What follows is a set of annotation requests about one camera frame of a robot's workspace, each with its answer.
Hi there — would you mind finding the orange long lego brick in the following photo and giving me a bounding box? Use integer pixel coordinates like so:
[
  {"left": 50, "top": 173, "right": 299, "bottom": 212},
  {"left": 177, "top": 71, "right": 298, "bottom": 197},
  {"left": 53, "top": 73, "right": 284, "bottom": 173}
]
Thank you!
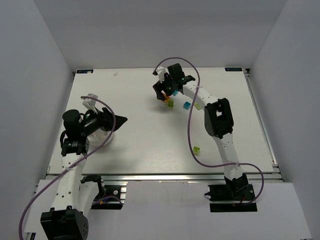
[{"left": 162, "top": 93, "right": 170, "bottom": 103}]

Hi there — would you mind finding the lime long lego brick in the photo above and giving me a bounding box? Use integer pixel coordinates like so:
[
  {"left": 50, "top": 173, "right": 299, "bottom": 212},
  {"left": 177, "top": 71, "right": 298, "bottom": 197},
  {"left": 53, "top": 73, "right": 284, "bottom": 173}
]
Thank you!
[{"left": 167, "top": 100, "right": 174, "bottom": 109}]

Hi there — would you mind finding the small blue lego brick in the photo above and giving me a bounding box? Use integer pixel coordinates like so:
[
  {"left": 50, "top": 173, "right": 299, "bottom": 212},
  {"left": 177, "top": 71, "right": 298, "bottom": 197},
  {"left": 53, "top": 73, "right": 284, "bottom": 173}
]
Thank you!
[{"left": 183, "top": 101, "right": 191, "bottom": 110}]

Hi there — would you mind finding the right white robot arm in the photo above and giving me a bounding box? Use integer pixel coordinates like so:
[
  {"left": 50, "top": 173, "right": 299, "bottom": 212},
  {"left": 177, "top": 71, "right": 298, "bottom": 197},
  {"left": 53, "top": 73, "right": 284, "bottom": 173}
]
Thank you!
[{"left": 152, "top": 63, "right": 249, "bottom": 191}]

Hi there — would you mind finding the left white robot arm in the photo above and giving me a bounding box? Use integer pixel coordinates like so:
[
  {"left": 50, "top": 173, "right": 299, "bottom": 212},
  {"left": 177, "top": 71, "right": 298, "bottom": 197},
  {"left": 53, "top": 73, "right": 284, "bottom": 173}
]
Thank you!
[{"left": 40, "top": 107, "right": 128, "bottom": 240}]

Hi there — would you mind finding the right blue corner label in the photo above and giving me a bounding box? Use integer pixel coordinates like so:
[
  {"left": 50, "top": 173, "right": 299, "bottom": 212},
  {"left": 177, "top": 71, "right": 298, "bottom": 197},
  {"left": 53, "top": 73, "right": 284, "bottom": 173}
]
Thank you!
[{"left": 224, "top": 67, "right": 243, "bottom": 72}]

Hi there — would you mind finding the blue corner label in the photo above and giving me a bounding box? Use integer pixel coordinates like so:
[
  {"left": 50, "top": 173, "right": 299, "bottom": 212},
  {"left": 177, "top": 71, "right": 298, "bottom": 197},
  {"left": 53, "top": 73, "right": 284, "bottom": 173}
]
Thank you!
[
  {"left": 76, "top": 69, "right": 94, "bottom": 74},
  {"left": 224, "top": 67, "right": 243, "bottom": 72}
]

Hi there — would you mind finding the left blue corner label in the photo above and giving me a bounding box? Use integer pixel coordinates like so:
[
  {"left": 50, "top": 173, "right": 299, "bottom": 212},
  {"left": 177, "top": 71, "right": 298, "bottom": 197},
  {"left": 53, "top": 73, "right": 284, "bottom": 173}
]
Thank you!
[{"left": 76, "top": 69, "right": 94, "bottom": 74}]

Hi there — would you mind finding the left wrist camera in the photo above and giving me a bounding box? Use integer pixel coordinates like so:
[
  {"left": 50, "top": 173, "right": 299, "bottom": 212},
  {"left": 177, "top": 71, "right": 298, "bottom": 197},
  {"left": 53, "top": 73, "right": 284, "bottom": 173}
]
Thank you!
[{"left": 80, "top": 93, "right": 98, "bottom": 114}]

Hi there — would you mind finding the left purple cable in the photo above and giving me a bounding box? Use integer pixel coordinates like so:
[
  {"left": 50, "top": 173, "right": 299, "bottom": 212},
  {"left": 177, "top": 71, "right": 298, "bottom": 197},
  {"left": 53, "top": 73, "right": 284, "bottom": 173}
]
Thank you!
[{"left": 18, "top": 96, "right": 123, "bottom": 240}]

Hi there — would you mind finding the aluminium front rail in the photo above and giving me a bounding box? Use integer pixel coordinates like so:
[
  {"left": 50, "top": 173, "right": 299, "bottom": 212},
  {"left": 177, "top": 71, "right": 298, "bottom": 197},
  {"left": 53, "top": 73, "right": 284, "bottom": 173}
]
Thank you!
[{"left": 45, "top": 172, "right": 283, "bottom": 182}]

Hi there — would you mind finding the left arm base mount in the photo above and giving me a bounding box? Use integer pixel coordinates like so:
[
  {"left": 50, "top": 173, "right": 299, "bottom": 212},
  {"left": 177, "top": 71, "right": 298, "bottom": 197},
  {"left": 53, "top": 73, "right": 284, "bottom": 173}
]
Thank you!
[{"left": 91, "top": 184, "right": 127, "bottom": 210}]

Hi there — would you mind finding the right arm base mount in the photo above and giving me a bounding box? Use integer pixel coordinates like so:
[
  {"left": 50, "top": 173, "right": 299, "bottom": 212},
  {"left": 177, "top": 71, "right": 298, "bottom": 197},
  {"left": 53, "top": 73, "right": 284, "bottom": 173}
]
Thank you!
[{"left": 204, "top": 184, "right": 258, "bottom": 213}]

